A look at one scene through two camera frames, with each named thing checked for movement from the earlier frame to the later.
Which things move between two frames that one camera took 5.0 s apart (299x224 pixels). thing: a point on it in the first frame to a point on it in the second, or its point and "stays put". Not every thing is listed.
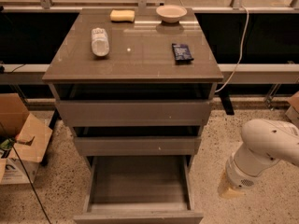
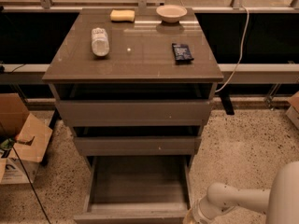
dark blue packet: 181,53 stays put
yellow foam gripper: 239,178 to 195,215
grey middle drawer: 137,146 stays put
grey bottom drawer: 139,189 stays put
